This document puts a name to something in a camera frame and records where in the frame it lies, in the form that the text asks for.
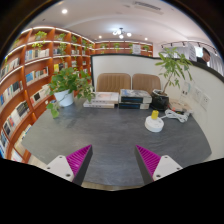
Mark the dark book stack right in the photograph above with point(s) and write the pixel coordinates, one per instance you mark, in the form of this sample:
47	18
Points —
134	99

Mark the white wall socket panel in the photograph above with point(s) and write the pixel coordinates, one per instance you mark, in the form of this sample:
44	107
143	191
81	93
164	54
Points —
205	100

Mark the round white charging base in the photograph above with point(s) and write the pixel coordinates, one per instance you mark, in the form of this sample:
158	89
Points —
154	125

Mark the orange wooden bookshelf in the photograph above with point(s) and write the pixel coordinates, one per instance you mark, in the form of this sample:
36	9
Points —
35	55

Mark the yellow charger plug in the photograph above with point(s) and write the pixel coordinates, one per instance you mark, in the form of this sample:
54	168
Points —
154	114

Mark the person in dark clothes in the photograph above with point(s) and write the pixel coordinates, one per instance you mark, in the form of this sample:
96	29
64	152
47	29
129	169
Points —
205	58

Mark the ceiling chandelier lamp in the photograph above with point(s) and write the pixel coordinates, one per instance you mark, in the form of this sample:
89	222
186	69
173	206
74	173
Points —
121	33

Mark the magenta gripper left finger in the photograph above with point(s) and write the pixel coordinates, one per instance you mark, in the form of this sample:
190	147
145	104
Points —
72	167

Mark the green pothos in white pot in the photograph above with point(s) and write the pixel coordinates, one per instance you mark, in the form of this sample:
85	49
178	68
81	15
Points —
66	81

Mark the tan chair right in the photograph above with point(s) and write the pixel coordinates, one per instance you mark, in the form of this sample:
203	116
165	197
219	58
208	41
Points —
145	82

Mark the white power strip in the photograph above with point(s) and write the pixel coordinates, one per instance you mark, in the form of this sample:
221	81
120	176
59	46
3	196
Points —
176	106

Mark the small tree in black pot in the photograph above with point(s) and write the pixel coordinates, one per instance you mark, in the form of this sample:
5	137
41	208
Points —
174	67

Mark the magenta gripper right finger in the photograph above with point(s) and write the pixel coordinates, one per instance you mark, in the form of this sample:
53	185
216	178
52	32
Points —
154	167

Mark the white book stack left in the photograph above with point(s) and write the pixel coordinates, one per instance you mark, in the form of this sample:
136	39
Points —
102	100

